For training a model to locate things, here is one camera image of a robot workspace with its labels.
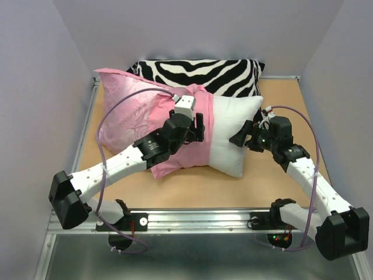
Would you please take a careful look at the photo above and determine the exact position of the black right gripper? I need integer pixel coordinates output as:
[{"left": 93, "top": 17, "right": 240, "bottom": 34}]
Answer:
[{"left": 227, "top": 120, "right": 277, "bottom": 152}]

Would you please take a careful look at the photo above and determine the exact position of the white pillow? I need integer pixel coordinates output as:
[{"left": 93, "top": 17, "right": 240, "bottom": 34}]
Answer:
[{"left": 208, "top": 94, "right": 265, "bottom": 179}]

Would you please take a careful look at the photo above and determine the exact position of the pink floral satin pillowcase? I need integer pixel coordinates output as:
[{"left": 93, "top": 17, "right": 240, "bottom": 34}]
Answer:
[{"left": 97, "top": 68, "right": 214, "bottom": 179}]

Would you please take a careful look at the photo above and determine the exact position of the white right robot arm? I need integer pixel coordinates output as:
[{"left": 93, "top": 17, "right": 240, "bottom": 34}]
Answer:
[{"left": 229, "top": 116, "right": 370, "bottom": 261}]

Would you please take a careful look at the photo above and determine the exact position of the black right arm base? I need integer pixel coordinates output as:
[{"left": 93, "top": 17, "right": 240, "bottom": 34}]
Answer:
[{"left": 247, "top": 198, "right": 295, "bottom": 250}]

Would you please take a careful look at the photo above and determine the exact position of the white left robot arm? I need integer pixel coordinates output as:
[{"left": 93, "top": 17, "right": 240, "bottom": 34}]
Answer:
[{"left": 49, "top": 111, "right": 205, "bottom": 230}]

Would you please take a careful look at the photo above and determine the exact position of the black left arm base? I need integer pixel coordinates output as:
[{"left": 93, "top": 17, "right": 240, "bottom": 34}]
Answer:
[{"left": 96, "top": 199, "right": 148, "bottom": 254}]

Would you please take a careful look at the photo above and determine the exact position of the zebra print pillow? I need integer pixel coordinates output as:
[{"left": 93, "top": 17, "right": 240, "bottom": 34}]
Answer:
[{"left": 126, "top": 59, "right": 266, "bottom": 99}]

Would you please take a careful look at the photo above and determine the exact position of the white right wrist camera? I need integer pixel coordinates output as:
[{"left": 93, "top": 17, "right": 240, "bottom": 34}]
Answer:
[{"left": 259, "top": 106, "right": 276, "bottom": 130}]

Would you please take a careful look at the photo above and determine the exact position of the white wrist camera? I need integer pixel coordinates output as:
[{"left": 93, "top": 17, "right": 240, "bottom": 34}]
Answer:
[
  {"left": 259, "top": 106, "right": 276, "bottom": 130},
  {"left": 174, "top": 95, "right": 196, "bottom": 120}
]

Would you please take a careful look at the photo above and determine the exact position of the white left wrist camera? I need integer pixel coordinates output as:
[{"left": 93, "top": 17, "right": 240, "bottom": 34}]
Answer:
[{"left": 174, "top": 95, "right": 196, "bottom": 120}]

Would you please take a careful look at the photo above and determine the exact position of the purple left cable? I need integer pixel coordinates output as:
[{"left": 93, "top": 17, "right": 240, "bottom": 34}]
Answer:
[{"left": 96, "top": 88, "right": 178, "bottom": 254}]

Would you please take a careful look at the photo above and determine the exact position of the aluminium mounting rail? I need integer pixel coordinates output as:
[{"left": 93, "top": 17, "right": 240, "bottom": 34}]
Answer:
[{"left": 48, "top": 207, "right": 361, "bottom": 234}]

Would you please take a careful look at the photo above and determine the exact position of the aluminium table frame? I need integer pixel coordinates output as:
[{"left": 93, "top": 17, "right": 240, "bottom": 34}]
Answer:
[{"left": 59, "top": 76, "right": 101, "bottom": 209}]

